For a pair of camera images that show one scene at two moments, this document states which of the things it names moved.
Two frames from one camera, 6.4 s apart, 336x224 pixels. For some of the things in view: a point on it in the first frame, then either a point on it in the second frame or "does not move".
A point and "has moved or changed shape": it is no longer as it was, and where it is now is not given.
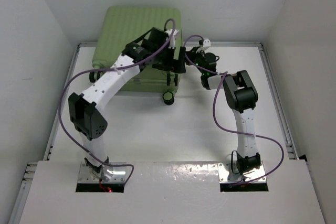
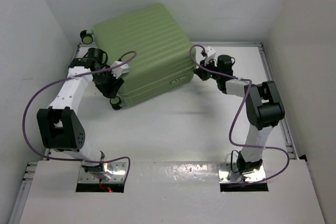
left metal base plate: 119,174 does not move
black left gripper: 172,65 → 108,91
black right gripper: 190,55 → 203,74
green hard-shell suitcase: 113,28 has moved or changed shape
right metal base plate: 223,172 does not move
